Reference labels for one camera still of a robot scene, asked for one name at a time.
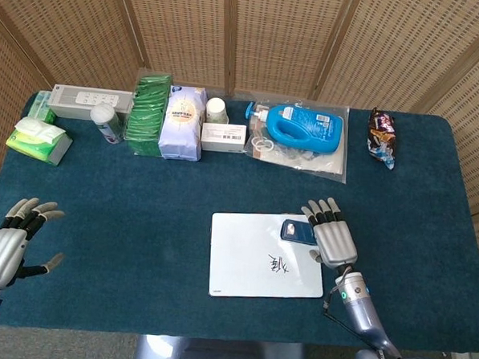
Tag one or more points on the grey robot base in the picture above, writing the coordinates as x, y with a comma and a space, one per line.
214, 357

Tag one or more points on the white drawing board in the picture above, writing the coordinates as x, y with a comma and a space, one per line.
243, 252

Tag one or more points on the woven rattan folding screen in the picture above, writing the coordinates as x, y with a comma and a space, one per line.
271, 36

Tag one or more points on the open green tissue pack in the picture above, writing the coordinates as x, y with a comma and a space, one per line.
40, 145

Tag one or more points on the white-capped spray can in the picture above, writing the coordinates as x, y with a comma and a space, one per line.
106, 120

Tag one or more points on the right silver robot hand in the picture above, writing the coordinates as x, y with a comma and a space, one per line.
334, 245

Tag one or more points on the grey power strip box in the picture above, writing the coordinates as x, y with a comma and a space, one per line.
70, 104

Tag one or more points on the small white bottle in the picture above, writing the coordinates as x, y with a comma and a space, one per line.
217, 112

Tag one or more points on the small white barcode box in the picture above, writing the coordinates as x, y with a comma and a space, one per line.
221, 138

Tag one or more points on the blue board eraser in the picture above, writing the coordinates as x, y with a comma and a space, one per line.
295, 232

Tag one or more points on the dark teal table mat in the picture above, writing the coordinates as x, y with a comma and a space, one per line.
141, 222

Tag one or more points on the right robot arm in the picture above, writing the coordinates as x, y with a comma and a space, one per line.
361, 306

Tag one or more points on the pale green tissue pack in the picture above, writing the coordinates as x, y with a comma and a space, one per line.
40, 106

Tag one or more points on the clear zip plastic bag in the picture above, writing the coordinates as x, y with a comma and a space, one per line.
316, 165

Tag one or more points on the brown snack bag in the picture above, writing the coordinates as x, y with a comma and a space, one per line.
380, 138

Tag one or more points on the white lavender paper bag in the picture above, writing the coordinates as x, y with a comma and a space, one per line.
181, 132

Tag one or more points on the blue pump detergent bottle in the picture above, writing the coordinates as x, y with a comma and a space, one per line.
306, 130

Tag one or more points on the clear box of green sachets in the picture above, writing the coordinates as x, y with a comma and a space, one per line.
146, 118

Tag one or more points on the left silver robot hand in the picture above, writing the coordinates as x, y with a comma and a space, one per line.
2, 255

